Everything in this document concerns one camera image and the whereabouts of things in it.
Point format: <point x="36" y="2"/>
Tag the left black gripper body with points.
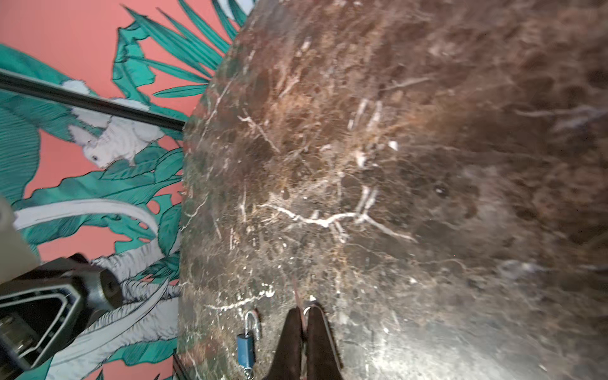
<point x="45" y="309"/>

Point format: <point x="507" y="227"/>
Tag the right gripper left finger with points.
<point x="287" y="361"/>

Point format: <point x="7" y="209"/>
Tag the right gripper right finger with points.
<point x="322" y="359"/>

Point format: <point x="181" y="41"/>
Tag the red padlock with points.
<point x="303" y="310"/>

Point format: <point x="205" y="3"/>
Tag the blue padlock middle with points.
<point x="246" y="343"/>

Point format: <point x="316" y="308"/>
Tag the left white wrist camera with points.
<point x="16" y="256"/>

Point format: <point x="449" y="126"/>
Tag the left black frame post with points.
<point x="20" y="84"/>

